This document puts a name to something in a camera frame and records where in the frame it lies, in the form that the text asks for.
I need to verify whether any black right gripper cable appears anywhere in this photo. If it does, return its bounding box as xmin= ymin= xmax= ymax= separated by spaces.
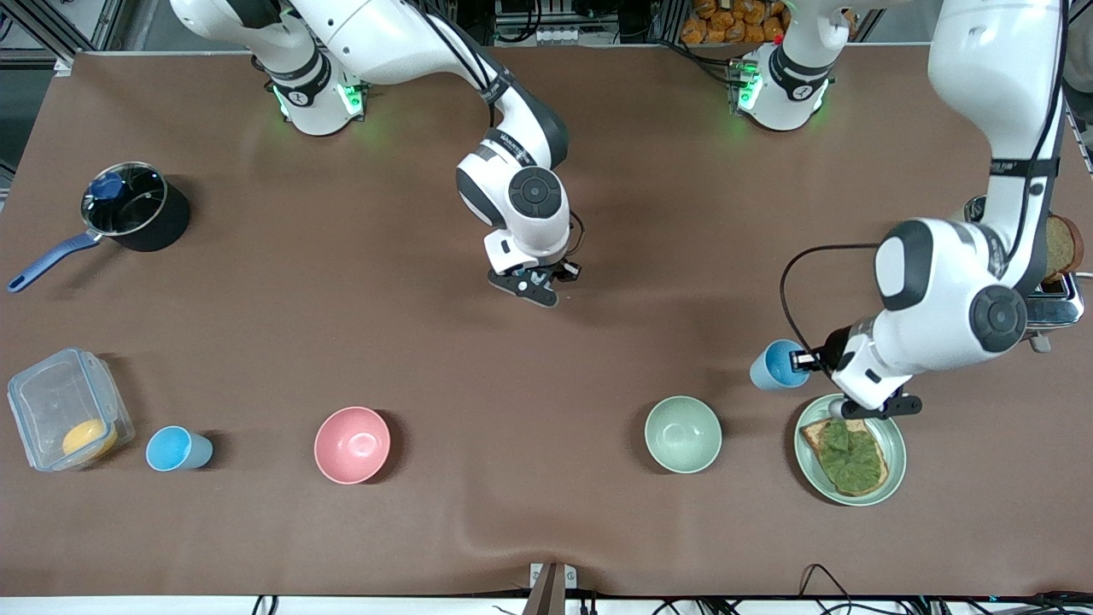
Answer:
xmin=408 ymin=0 xmax=590 ymax=257

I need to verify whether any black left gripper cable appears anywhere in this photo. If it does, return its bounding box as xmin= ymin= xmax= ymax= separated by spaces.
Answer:
xmin=779 ymin=243 xmax=882 ymax=361

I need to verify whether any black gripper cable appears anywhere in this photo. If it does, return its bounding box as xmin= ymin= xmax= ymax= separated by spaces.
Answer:
xmin=408 ymin=0 xmax=590 ymax=257
xmin=779 ymin=243 xmax=882 ymax=361

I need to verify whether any green lettuce leaf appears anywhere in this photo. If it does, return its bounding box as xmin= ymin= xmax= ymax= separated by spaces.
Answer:
xmin=820 ymin=419 xmax=885 ymax=494

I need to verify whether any glass lid blue knob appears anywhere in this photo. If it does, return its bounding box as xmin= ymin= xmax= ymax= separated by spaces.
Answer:
xmin=81 ymin=162 xmax=168 ymax=238

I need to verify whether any black looped cable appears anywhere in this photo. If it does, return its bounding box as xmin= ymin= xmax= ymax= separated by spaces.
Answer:
xmin=798 ymin=563 xmax=856 ymax=615

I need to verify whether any grey metal table bracket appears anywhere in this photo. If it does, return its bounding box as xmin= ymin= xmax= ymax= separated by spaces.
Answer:
xmin=528 ymin=562 xmax=578 ymax=615

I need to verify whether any light blue plastic cup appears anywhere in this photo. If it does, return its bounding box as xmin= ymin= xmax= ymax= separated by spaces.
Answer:
xmin=751 ymin=340 xmax=810 ymax=392
xmin=145 ymin=425 xmax=214 ymax=472

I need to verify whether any orange round food item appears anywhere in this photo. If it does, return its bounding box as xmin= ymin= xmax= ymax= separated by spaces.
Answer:
xmin=61 ymin=419 xmax=119 ymax=459

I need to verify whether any toasted square bread slice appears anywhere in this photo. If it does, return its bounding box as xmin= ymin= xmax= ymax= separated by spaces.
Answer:
xmin=800 ymin=417 xmax=889 ymax=498

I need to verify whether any black saucepan blue handle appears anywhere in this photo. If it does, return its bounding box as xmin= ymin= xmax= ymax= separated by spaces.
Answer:
xmin=7 ymin=162 xmax=191 ymax=294

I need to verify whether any aluminium frame rail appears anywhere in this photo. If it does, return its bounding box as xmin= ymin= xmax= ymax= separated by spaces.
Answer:
xmin=0 ymin=0 xmax=163 ymax=71

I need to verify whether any pale green round plate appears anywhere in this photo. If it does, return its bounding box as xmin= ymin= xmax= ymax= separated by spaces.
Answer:
xmin=793 ymin=393 xmax=908 ymax=507

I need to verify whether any dark crust bread slice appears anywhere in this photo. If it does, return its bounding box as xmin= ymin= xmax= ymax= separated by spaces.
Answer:
xmin=1042 ymin=214 xmax=1084 ymax=284

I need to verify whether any clear plastic storage container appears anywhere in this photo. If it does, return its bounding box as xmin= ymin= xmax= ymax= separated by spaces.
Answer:
xmin=7 ymin=347 xmax=136 ymax=472

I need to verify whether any beige and chrome toaster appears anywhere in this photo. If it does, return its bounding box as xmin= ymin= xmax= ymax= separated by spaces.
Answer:
xmin=963 ymin=195 xmax=1087 ymax=354

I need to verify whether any pale green bowl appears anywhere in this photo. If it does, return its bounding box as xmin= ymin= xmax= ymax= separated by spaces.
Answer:
xmin=644 ymin=395 xmax=723 ymax=475

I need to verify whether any pink bowl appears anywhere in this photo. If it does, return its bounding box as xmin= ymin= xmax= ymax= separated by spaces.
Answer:
xmin=313 ymin=406 xmax=392 ymax=485

